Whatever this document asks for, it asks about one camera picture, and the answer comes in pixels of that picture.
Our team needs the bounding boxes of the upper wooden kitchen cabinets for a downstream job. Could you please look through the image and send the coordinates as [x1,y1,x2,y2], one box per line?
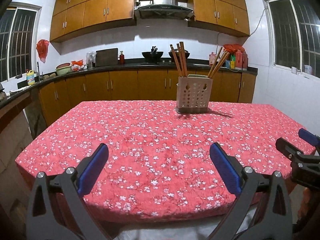
[50,0,249,42]

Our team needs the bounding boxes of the red boxes on counter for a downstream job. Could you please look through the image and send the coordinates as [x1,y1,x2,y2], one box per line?
[223,44,248,70]

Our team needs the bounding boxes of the black wok left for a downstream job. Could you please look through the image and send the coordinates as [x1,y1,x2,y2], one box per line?
[142,46,163,64]

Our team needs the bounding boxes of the green bowl on counter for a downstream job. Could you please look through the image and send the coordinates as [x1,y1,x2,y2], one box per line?
[55,63,71,76]

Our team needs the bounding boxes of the wooden chopstick group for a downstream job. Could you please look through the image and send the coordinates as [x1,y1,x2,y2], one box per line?
[177,43,185,77]
[207,51,229,79]
[170,44,182,76]

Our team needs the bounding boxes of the lower wooden kitchen cabinets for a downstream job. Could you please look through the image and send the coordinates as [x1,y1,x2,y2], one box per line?
[39,68,257,125]

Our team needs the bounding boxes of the red bag on counter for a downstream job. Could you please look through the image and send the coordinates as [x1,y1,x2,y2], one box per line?
[71,60,84,71]

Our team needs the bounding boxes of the wooden kitchen cabinets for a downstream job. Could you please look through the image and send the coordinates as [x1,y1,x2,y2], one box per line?
[39,68,257,125]
[50,0,249,42]

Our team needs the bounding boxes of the right window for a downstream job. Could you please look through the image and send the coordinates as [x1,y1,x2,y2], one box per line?
[266,0,319,77]

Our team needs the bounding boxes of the pink container on counter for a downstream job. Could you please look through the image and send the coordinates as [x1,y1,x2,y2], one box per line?
[209,51,216,66]

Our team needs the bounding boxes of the yellow detergent bottle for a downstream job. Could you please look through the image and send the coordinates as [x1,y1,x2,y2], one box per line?
[27,70,35,86]

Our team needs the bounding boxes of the beige perforated utensil holder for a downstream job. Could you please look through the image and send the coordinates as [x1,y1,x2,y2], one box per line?
[176,74,213,114]

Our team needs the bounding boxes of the red plastic bag on wall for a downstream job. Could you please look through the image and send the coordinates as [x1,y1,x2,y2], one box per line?
[36,39,49,63]

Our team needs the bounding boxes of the black countertop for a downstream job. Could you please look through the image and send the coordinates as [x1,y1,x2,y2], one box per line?
[1,58,258,109]

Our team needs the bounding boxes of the red sauce bottle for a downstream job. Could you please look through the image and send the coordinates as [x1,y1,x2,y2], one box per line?
[119,50,125,64]

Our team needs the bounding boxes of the steel range hood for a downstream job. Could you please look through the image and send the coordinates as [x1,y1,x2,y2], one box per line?
[133,0,194,21]

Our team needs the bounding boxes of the dark cutting board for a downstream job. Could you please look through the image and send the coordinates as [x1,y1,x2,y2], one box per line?
[95,48,118,67]

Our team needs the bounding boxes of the window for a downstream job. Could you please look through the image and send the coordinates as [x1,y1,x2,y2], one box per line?
[266,0,319,77]
[0,7,37,82]

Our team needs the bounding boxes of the red floral tablecloth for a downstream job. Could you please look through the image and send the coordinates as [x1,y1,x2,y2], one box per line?
[15,100,315,223]

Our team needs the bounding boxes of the left window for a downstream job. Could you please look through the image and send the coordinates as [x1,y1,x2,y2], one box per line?
[0,7,37,82]

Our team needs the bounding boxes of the wooden chopstick pair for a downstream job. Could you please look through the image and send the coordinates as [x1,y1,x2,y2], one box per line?
[180,41,188,77]

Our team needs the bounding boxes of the black wok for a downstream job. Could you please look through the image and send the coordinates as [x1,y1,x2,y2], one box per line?
[168,48,190,60]
[142,46,163,64]

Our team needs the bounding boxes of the clear plastic bag on counter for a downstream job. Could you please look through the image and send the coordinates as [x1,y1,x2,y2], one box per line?
[86,51,97,68]

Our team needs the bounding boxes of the black wok right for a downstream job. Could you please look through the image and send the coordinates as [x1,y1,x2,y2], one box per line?
[168,48,190,60]

